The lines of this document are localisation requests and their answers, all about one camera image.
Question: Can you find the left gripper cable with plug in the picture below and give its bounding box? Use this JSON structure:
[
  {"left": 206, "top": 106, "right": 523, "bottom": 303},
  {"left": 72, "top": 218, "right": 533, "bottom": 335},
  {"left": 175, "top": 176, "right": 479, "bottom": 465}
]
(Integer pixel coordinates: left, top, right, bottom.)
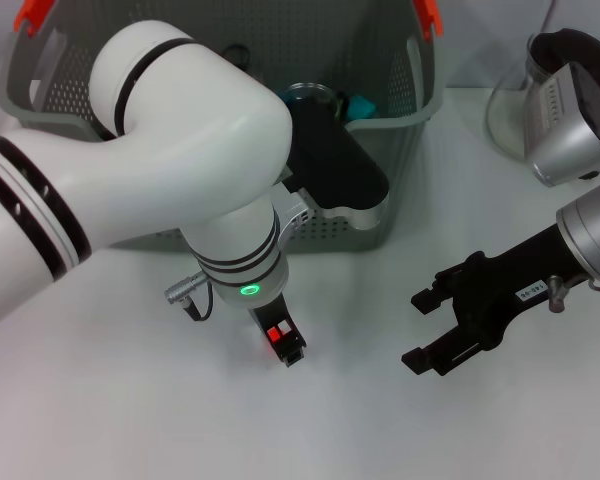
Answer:
[{"left": 163, "top": 269, "right": 216, "bottom": 321}]

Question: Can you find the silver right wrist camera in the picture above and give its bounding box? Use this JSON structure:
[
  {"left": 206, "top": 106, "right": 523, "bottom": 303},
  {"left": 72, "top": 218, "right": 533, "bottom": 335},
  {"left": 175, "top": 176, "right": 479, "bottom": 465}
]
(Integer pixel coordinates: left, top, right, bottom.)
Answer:
[{"left": 523, "top": 61, "right": 600, "bottom": 188}]

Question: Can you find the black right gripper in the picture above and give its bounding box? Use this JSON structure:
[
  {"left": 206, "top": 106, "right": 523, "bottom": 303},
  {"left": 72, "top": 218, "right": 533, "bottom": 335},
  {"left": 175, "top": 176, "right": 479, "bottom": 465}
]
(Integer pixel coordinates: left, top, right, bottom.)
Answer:
[{"left": 400, "top": 223, "right": 580, "bottom": 378}]

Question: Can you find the cyan square toy brick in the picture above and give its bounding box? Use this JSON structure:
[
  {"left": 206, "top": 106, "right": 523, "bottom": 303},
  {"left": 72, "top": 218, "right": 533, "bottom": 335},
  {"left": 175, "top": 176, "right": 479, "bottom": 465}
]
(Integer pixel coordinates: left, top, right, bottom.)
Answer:
[{"left": 347, "top": 94, "right": 380, "bottom": 121}]

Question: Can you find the grey perforated plastic storage basket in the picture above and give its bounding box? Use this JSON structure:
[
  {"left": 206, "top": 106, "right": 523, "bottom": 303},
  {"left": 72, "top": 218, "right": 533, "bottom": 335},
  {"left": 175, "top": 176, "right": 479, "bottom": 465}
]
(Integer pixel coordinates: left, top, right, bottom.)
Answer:
[{"left": 0, "top": 0, "right": 449, "bottom": 254}]

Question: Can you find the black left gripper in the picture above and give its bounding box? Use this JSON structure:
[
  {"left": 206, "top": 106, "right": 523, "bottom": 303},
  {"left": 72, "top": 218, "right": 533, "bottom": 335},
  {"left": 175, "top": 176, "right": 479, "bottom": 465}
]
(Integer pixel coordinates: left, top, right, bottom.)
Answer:
[{"left": 248, "top": 293, "right": 310, "bottom": 370}]

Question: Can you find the glass carafe with black handle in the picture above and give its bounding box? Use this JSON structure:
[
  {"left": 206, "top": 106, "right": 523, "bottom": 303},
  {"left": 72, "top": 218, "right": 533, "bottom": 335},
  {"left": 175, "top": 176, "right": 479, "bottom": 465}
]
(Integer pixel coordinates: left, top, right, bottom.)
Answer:
[{"left": 485, "top": 28, "right": 600, "bottom": 162}]

